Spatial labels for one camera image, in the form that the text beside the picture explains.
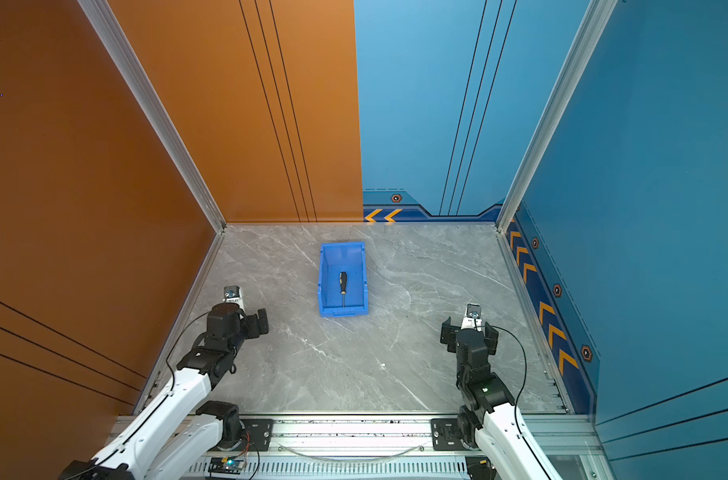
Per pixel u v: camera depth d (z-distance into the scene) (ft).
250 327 2.47
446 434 2.38
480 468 2.29
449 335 2.52
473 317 2.24
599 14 2.28
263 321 2.56
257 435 2.42
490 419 1.76
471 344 1.99
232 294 2.38
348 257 3.70
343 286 3.30
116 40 2.39
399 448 2.37
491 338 2.42
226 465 2.31
